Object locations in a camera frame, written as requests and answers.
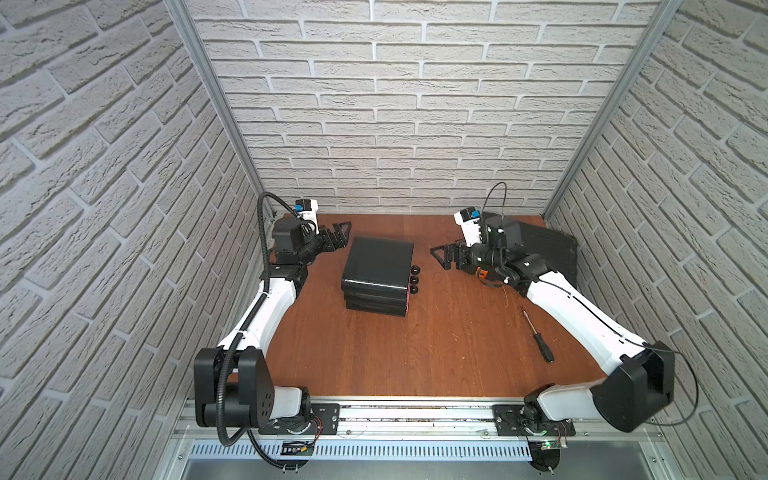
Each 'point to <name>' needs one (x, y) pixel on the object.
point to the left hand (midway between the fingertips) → (344, 220)
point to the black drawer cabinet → (376, 276)
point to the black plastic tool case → (558, 251)
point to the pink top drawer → (415, 269)
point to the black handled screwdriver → (541, 343)
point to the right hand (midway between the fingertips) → (447, 247)
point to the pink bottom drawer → (413, 289)
